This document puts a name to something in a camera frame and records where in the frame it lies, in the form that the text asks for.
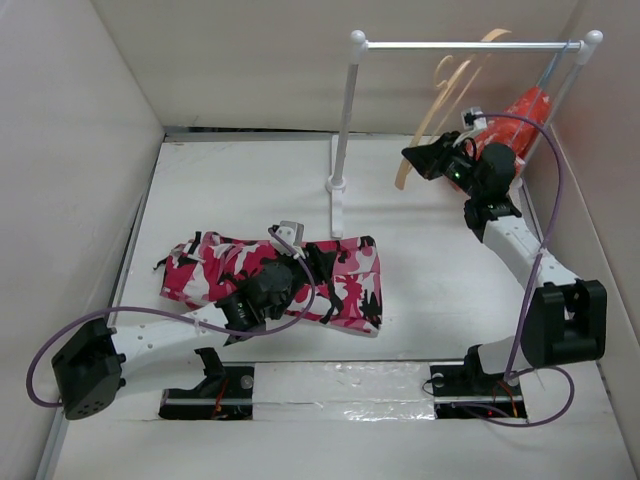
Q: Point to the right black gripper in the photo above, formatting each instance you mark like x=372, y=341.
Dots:
x=429, y=159

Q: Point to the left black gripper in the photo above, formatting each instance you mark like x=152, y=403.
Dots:
x=302, y=263

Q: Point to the pink camouflage trousers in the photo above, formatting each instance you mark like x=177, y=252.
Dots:
x=207, y=270

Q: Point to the beige wooden hanger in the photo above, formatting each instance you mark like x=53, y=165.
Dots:
x=450, y=92

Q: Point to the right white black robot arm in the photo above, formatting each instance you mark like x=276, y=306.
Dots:
x=563, y=317

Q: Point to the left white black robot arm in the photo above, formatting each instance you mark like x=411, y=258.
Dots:
x=99, y=364

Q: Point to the white clothes rack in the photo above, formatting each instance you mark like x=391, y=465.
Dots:
x=360, y=45

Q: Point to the silver taped white panel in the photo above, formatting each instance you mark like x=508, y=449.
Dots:
x=370, y=391

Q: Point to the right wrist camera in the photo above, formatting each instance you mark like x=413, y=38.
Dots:
x=473, y=121

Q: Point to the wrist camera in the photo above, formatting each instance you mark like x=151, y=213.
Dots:
x=288, y=232
x=473, y=121

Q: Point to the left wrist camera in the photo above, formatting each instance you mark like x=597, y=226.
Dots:
x=288, y=232

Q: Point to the light blue wire hanger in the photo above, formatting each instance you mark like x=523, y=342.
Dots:
x=544, y=82

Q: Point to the black mounting rail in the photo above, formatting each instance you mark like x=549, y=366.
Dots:
x=453, y=396

